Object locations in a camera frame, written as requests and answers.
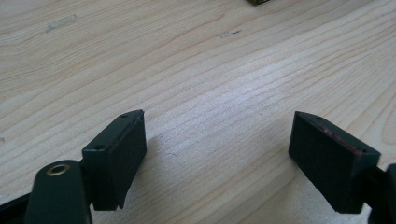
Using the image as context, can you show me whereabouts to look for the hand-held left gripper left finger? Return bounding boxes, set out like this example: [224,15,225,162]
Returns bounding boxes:
[81,109,148,212]

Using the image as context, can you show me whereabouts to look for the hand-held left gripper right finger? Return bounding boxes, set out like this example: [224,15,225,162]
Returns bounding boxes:
[288,110,382,215]

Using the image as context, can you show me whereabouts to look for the transparent brown compartment box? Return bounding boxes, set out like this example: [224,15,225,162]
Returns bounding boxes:
[247,0,276,7]

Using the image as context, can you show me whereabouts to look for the clear tape strip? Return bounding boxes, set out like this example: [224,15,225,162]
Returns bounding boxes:
[46,13,78,33]

